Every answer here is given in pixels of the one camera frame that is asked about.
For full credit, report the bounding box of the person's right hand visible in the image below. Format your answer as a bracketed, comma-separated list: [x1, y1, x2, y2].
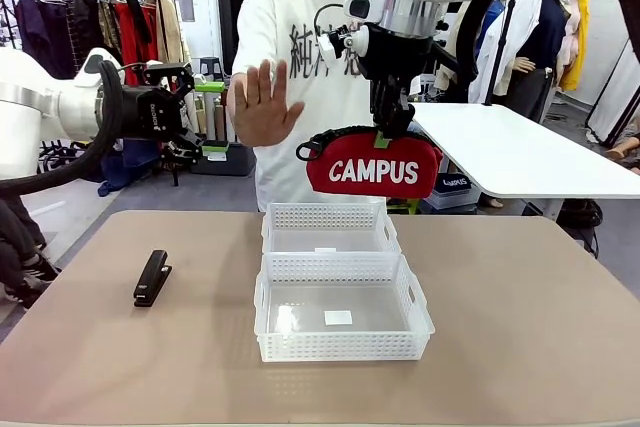
[227, 59, 306, 148]

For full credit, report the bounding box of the cream cardboard tube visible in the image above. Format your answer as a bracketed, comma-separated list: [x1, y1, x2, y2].
[194, 92, 207, 137]

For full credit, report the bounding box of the large white plastic basket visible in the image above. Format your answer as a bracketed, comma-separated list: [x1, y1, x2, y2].
[253, 252, 435, 363]

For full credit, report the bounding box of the red dress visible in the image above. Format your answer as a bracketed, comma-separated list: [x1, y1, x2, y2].
[114, 0, 162, 88]

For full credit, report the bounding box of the black hanging garment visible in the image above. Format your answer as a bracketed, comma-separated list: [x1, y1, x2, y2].
[74, 0, 126, 68]

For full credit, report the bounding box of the green stool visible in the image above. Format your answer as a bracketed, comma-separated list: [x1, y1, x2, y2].
[387, 196, 421, 216]

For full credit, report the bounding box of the red CAMPUS pencil case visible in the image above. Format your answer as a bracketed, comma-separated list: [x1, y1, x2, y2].
[295, 125, 445, 197]

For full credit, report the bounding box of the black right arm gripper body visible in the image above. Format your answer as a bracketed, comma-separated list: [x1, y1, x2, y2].
[357, 24, 435, 82]

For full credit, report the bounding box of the white background table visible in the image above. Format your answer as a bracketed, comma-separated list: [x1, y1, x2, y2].
[410, 102, 640, 218]

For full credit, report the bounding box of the beige hanging garment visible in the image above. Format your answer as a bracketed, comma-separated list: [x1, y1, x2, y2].
[154, 0, 192, 73]

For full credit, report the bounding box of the small white plastic basket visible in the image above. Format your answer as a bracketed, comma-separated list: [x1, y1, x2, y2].
[260, 202, 402, 255]

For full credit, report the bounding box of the black stapler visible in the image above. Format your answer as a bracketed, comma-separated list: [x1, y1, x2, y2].
[132, 249, 173, 308]

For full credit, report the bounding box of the black clothes rack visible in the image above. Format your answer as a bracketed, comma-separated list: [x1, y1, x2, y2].
[0, 0, 182, 188]

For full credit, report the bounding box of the dark purple coat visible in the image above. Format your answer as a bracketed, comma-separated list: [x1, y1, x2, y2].
[14, 0, 76, 81]

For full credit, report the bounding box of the grey storage box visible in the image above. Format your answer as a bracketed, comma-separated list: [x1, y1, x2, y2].
[189, 141, 257, 177]

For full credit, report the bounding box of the mannequin with white coat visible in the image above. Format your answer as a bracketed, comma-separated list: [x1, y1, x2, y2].
[469, 0, 571, 124]

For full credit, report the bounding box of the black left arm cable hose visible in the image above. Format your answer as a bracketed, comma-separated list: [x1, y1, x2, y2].
[0, 60, 126, 196]

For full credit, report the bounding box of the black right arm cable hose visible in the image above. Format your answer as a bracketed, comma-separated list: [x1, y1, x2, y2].
[432, 0, 640, 84]

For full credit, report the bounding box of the clear box with black case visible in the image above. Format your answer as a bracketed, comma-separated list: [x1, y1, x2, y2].
[429, 174, 480, 212]

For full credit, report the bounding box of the seated person in dark trousers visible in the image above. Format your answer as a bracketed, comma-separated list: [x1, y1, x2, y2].
[0, 194, 62, 309]

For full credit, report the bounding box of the black plastic stool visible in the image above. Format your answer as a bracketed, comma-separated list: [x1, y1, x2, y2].
[199, 56, 224, 84]

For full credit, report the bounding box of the black stand pole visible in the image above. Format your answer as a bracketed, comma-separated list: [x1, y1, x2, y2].
[483, 0, 521, 107]

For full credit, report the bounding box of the person in white t-shirt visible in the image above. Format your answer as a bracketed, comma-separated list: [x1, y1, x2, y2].
[232, 0, 441, 213]

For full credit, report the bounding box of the black bag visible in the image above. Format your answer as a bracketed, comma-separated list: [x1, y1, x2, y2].
[554, 196, 605, 248]

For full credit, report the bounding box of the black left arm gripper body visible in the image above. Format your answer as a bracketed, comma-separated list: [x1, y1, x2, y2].
[119, 85, 189, 141]

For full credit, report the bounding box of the yellow garment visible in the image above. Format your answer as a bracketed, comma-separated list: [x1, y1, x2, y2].
[557, 0, 591, 93]

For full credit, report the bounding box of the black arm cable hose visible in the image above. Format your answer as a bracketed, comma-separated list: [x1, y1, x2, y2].
[432, 0, 640, 84]
[0, 60, 126, 196]

